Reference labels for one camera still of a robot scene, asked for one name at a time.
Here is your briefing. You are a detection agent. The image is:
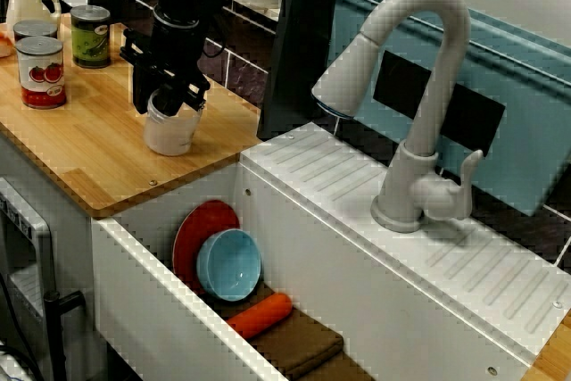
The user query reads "wooden stove countertop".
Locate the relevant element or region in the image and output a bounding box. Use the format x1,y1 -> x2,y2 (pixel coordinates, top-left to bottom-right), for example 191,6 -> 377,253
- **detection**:
519,309 -> 571,381

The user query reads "clear plastic cup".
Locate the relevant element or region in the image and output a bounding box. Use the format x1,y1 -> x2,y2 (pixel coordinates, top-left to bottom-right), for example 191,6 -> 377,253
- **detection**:
142,88 -> 204,158

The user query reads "orange label can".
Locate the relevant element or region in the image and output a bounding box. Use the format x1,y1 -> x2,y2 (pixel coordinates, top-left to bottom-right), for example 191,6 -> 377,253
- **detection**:
12,20 -> 59,43

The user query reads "brown folded cloth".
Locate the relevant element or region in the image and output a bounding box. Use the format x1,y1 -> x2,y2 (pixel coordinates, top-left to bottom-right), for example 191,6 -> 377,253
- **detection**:
222,280 -> 376,381

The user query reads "gray toy faucet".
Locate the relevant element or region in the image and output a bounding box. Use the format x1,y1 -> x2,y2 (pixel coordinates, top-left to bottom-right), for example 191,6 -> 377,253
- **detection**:
310,0 -> 485,234

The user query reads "white toy sink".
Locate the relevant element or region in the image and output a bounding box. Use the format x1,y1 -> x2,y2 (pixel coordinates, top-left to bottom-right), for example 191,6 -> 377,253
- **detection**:
91,121 -> 571,381

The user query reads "orange carrot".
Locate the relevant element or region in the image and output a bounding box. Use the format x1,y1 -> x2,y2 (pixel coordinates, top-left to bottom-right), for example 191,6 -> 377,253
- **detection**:
226,292 -> 294,341

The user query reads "black vertical panel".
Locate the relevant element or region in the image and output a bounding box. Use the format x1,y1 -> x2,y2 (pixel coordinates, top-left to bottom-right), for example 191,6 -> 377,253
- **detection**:
257,0 -> 358,141

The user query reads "green pea label can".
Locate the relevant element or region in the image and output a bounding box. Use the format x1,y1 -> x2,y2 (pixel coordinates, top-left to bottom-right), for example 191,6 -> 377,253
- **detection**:
70,4 -> 112,69

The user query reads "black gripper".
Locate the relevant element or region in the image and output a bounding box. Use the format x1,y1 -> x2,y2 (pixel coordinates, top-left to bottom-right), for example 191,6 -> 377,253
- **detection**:
119,19 -> 211,118

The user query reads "tomato label can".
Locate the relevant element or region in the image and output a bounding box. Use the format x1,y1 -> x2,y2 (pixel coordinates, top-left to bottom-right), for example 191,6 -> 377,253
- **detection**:
15,36 -> 67,110

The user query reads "black cabinet handle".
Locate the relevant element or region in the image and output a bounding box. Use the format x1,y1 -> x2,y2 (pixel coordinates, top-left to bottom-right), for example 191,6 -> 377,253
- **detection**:
43,290 -> 87,381

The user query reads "gray appliance door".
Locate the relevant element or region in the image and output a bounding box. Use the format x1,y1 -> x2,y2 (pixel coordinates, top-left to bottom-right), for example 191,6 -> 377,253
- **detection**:
0,175 -> 59,381

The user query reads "red plate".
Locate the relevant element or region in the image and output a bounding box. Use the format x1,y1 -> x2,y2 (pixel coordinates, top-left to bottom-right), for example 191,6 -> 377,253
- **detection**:
172,200 -> 242,297

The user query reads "black rectangular sheet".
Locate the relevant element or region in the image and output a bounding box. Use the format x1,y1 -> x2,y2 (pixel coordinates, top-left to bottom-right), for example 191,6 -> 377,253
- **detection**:
372,49 -> 507,150

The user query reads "light blue bowl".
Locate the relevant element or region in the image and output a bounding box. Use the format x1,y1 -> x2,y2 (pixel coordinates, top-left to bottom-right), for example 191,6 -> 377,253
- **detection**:
195,228 -> 263,302

